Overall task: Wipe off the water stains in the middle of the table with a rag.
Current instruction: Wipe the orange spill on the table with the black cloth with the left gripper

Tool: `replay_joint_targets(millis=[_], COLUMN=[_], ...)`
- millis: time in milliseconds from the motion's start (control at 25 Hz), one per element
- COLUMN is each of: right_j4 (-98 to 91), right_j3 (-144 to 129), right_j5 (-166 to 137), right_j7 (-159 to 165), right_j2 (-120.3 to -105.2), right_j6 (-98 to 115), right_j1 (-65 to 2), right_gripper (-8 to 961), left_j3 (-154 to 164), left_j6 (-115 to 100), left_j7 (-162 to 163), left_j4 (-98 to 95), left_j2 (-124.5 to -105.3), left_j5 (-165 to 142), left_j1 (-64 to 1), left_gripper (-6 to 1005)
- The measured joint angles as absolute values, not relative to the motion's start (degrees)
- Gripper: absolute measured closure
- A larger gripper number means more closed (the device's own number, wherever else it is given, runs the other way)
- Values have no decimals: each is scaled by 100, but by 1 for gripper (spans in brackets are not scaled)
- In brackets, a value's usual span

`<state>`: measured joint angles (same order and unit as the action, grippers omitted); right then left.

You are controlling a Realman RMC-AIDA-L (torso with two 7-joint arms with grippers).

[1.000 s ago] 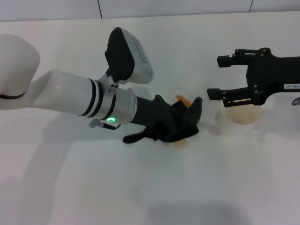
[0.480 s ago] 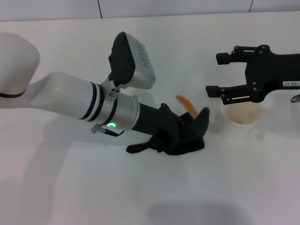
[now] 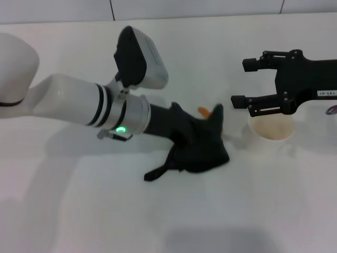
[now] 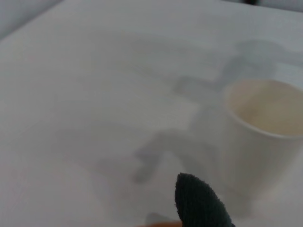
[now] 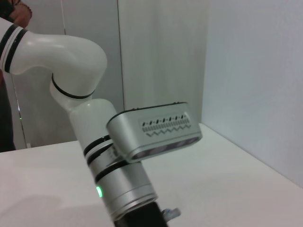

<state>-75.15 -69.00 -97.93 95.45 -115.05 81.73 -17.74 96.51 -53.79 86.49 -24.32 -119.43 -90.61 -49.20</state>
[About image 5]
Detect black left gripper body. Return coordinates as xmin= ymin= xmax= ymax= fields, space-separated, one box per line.
xmin=113 ymin=201 xmax=169 ymax=227

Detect person's bare forearm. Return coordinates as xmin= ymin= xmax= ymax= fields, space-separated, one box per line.
xmin=0 ymin=0 xmax=33 ymax=26

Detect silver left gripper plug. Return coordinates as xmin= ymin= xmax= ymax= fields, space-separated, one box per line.
xmin=162 ymin=207 xmax=181 ymax=221

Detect person in dark clothes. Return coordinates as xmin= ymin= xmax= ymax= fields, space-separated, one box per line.
xmin=0 ymin=70 xmax=16 ymax=152

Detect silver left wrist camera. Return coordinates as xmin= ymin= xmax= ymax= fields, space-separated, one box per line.
xmin=106 ymin=101 xmax=202 ymax=164

